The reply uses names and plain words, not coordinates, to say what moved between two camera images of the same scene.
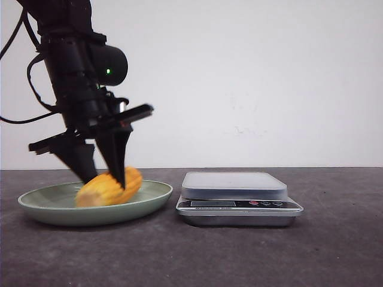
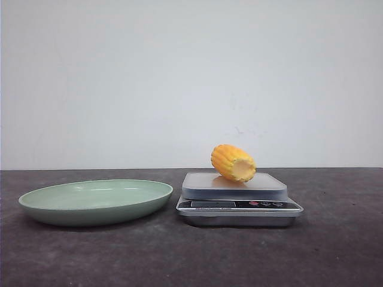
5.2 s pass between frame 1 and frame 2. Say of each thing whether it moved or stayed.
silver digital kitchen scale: stayed
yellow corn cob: moved
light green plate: stayed
